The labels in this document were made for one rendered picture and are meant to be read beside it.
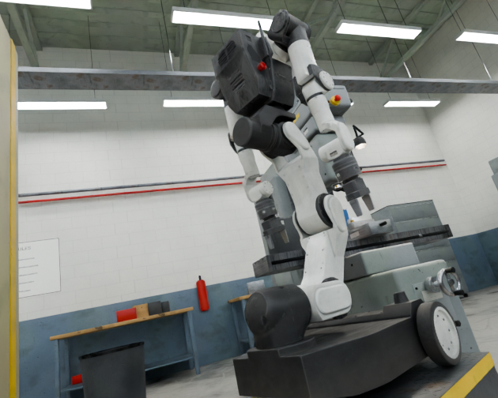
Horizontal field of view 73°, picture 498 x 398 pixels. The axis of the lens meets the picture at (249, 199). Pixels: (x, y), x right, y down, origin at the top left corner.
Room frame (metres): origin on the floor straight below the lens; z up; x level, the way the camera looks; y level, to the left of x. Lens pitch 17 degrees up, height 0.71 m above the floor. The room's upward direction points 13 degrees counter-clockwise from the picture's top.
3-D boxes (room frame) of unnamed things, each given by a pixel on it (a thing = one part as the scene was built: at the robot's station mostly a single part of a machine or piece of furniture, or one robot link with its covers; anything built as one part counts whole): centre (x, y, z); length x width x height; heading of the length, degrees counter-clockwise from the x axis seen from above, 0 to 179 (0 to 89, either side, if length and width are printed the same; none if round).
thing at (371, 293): (1.98, -0.56, 0.43); 0.81 x 0.32 x 0.60; 21
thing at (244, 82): (1.25, -0.15, 1.63); 0.34 x 0.30 x 0.36; 44
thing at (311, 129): (2.04, -0.54, 1.68); 0.34 x 0.24 x 0.10; 21
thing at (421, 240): (2.01, -0.56, 0.89); 1.24 x 0.23 x 0.08; 111
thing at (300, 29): (1.11, -0.32, 1.70); 0.12 x 0.09 x 0.14; 133
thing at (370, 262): (2.00, -0.55, 0.79); 0.50 x 0.35 x 0.12; 21
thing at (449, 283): (1.54, -0.73, 0.63); 0.16 x 0.12 x 0.12; 21
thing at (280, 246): (1.85, -0.17, 1.03); 0.22 x 0.12 x 0.20; 114
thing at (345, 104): (2.02, -0.55, 1.81); 0.47 x 0.26 x 0.16; 21
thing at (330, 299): (1.25, -0.14, 0.68); 0.21 x 0.20 x 0.13; 134
